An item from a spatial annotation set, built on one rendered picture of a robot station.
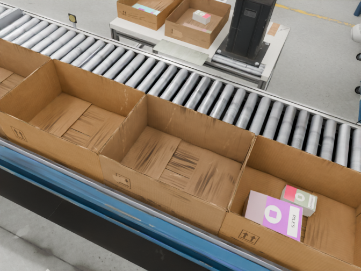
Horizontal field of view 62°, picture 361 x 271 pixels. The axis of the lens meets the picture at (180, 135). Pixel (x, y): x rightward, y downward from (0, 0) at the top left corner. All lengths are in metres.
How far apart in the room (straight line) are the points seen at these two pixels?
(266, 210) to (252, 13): 1.04
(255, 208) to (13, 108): 0.85
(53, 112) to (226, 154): 0.67
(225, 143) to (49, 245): 1.26
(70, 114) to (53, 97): 0.12
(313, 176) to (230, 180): 0.26
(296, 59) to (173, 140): 2.39
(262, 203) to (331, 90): 2.28
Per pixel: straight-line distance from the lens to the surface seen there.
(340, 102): 3.04
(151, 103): 1.06
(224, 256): 0.91
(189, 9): 2.16
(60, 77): 1.28
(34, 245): 1.98
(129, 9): 1.97
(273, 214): 0.95
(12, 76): 1.47
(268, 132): 1.42
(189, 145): 1.11
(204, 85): 1.56
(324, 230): 1.07
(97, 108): 1.24
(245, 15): 1.68
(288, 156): 1.02
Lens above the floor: 1.75
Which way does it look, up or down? 50 degrees down
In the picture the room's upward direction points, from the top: 7 degrees clockwise
